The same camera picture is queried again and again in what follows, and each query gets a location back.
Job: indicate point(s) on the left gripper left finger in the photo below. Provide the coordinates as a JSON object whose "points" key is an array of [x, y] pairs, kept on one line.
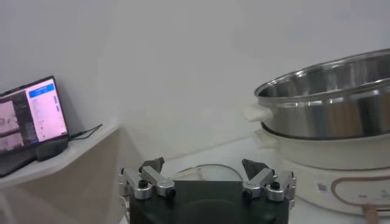
{"points": [[152, 178]]}

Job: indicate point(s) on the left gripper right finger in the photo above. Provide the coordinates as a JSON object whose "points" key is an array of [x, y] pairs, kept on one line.
{"points": [[259, 179]]}

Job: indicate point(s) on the stainless steel steamer basket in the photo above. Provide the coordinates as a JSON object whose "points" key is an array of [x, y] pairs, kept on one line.
{"points": [[329, 115]]}

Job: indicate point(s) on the white side table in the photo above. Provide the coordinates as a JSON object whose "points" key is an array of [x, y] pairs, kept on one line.
{"points": [[76, 170]]}

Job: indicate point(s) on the white electric cooker base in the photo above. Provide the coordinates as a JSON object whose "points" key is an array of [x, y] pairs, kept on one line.
{"points": [[335, 170]]}

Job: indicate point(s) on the black laptop with white window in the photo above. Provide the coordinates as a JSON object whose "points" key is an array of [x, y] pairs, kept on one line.
{"points": [[30, 121]]}

